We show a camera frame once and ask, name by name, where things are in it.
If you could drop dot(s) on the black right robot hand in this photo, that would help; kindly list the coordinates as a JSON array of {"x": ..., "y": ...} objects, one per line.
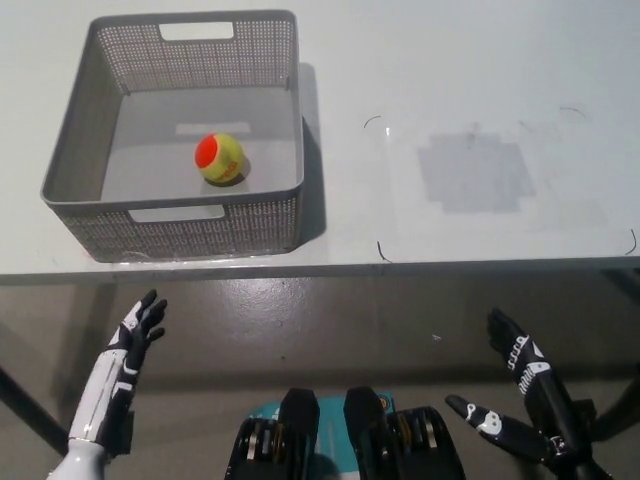
[{"x": 547, "y": 400}]

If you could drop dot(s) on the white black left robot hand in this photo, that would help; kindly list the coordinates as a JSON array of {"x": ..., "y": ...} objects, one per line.
[{"x": 110, "y": 380}]

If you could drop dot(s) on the orange and yellow tennis ball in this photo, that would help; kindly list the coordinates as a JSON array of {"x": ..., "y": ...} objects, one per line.
[{"x": 222, "y": 160}]

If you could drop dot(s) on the black table leg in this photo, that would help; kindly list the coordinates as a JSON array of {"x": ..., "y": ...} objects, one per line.
[
  {"x": 30, "y": 407},
  {"x": 620, "y": 405}
]

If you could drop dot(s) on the grey perforated plastic basket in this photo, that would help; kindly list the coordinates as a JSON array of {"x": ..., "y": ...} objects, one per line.
[{"x": 200, "y": 235}]

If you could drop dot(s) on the black robot torso teal top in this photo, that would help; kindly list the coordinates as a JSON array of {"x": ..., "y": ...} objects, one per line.
[{"x": 370, "y": 440}]

